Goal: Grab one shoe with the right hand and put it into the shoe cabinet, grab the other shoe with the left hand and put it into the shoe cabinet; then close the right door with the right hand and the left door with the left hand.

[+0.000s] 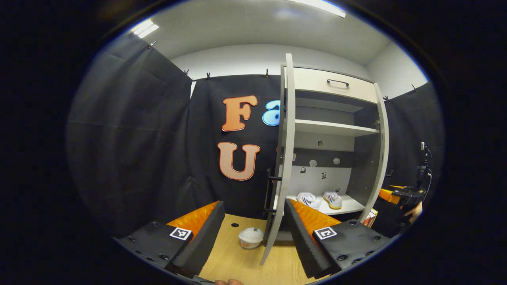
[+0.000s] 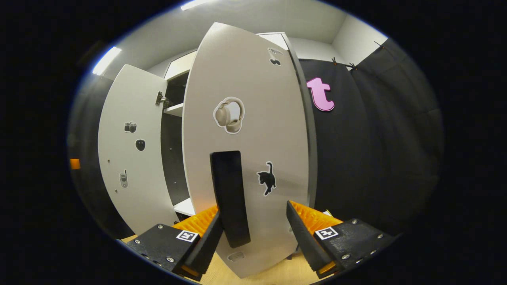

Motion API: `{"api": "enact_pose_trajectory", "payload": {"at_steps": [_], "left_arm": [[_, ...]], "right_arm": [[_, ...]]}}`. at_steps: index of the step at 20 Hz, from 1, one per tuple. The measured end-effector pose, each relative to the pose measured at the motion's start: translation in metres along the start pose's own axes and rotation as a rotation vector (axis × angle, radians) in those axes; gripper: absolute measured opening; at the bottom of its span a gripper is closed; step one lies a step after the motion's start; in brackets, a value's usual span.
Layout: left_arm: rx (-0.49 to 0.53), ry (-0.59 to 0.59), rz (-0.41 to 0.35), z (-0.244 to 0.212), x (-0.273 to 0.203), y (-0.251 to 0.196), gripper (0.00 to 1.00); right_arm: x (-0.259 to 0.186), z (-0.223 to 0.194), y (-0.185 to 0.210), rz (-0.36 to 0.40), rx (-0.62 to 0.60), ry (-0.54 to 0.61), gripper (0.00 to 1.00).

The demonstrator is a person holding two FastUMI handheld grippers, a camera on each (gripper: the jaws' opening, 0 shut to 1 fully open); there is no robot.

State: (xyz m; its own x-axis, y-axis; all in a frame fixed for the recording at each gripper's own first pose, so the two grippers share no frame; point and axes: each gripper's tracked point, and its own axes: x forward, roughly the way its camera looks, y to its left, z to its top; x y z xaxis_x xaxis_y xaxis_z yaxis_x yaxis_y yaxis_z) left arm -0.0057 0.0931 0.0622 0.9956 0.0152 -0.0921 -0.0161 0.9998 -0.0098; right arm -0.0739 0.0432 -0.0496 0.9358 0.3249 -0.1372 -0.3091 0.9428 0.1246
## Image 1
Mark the black door handle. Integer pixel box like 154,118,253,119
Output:
265,168,282,212

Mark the white lidded paper cup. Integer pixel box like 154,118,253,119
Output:
238,227,264,249

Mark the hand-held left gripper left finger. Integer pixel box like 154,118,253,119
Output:
113,200,226,279

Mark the black backdrop cloth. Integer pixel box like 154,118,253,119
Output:
67,34,193,238
380,81,446,238
186,74,284,220

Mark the ceiling light panel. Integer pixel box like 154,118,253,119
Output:
287,0,346,18
132,19,160,39

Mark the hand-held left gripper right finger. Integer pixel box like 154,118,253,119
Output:
283,198,396,279

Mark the grey white shoe cabinet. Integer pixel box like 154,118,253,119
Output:
279,65,387,242

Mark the shoe cabinet door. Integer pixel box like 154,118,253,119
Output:
259,53,296,266
358,82,390,224

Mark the white striped shoe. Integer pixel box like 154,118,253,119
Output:
323,191,343,209
296,192,322,210

